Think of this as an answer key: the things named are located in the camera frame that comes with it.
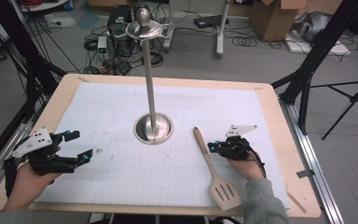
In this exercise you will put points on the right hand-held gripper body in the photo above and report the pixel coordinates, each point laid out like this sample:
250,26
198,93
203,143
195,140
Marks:
234,149

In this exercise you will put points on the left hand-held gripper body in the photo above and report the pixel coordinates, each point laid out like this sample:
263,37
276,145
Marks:
32,141

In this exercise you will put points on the beige slotted spatula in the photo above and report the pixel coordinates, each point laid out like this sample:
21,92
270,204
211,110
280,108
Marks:
222,193

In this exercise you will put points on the person's right hand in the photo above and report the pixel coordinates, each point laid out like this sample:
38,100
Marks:
250,169

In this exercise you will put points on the person's left hand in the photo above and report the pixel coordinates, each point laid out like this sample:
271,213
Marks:
28,186

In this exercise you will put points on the white grid mat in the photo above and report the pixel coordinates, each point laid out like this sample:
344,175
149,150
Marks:
121,174

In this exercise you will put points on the steel utensil stand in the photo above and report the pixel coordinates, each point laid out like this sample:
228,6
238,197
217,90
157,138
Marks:
150,93

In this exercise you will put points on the white power adapter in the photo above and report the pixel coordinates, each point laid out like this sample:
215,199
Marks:
102,43

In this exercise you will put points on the white stand leg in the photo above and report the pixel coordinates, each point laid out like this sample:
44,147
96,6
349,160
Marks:
168,34
221,31

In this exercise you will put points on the black computer tower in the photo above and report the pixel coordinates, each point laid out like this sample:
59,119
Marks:
118,25

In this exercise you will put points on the black flat device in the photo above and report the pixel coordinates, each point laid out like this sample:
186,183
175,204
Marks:
209,21

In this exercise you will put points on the black tripod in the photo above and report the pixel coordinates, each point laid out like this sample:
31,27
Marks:
352,99

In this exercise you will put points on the white foam board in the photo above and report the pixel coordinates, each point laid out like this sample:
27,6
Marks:
320,48

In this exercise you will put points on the large cardboard box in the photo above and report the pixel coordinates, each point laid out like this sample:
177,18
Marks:
272,18

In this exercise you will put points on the grey bag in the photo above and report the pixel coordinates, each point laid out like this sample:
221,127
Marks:
312,26

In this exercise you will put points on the aluminium rail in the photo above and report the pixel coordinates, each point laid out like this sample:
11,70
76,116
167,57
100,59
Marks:
320,174
3,155

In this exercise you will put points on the small metal bracket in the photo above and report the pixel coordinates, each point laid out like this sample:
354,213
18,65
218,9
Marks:
304,173

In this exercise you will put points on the black frame post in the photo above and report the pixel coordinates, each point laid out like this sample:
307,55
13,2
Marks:
317,53
28,56

